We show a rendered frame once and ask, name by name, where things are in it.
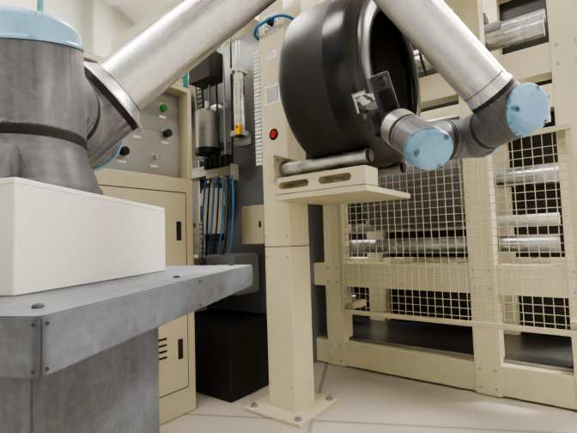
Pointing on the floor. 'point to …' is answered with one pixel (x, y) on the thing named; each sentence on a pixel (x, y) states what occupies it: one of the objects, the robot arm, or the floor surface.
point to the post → (285, 243)
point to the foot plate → (292, 411)
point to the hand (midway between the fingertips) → (362, 95)
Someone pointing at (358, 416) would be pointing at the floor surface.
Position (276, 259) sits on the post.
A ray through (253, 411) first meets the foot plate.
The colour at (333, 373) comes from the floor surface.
